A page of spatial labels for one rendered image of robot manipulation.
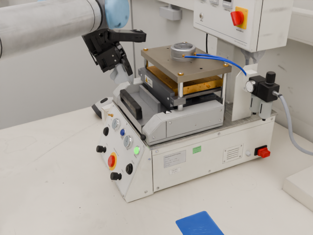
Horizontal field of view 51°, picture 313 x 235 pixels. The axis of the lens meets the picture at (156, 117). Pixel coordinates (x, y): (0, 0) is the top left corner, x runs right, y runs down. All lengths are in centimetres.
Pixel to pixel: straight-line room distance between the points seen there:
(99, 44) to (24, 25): 41
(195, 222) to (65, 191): 42
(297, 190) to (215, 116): 32
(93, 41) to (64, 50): 145
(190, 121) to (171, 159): 13
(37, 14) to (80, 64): 186
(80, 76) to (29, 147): 119
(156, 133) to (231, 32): 38
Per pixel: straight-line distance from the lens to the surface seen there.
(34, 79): 238
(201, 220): 97
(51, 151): 130
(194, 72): 94
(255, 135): 114
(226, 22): 107
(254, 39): 98
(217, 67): 98
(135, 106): 98
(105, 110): 133
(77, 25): 64
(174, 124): 94
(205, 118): 98
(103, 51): 92
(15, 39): 54
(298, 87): 138
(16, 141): 142
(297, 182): 109
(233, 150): 111
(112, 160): 111
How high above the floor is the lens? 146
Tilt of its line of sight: 29 degrees down
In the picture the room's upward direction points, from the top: 2 degrees counter-clockwise
